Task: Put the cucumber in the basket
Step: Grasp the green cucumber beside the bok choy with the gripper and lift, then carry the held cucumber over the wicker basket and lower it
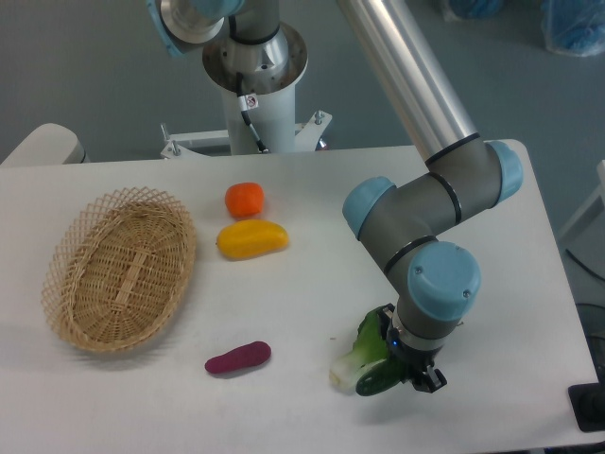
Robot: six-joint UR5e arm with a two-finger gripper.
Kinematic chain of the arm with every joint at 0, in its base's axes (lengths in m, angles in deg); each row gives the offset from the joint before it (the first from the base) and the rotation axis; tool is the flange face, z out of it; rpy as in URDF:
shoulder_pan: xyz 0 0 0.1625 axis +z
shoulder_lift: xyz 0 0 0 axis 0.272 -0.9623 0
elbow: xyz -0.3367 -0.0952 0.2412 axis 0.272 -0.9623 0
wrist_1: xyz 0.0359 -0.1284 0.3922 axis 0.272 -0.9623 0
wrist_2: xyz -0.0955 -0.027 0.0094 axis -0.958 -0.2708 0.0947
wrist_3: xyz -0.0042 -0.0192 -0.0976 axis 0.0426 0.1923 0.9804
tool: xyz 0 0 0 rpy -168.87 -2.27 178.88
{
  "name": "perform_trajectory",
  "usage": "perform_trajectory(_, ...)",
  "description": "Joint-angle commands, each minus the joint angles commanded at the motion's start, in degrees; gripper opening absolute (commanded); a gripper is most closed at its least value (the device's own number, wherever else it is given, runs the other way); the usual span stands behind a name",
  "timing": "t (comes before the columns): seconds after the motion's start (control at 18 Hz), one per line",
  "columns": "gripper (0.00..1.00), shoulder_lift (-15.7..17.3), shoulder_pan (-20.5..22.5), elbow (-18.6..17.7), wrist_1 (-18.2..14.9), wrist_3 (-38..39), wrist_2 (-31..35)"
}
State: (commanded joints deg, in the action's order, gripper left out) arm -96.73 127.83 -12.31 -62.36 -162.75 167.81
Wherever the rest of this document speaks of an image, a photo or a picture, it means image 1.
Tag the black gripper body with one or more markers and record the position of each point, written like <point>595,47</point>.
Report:
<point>417,353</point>

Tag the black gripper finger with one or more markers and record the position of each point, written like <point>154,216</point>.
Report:
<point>428,380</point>

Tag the dark green cucumber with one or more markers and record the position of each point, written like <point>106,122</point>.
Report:
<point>385,375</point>

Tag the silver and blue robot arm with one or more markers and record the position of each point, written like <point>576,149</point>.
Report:
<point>400,226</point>

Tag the oval woven wicker basket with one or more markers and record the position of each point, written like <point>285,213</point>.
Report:
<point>120,271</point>

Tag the green white bok choy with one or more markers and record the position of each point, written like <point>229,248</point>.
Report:
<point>368,350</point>

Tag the black device at table edge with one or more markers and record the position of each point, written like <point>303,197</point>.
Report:
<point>587,401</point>

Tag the purple sweet potato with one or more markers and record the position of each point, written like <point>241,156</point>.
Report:
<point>241,358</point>

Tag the yellow mango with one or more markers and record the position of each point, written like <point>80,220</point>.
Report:
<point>250,238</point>

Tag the blue plastic bag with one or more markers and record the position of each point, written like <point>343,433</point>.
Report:
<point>570,28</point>

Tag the white chair back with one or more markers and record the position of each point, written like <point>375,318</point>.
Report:
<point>48,145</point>

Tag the white furniture frame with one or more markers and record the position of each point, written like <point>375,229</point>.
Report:
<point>587,212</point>

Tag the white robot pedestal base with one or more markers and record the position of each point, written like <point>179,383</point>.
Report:
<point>257,85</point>

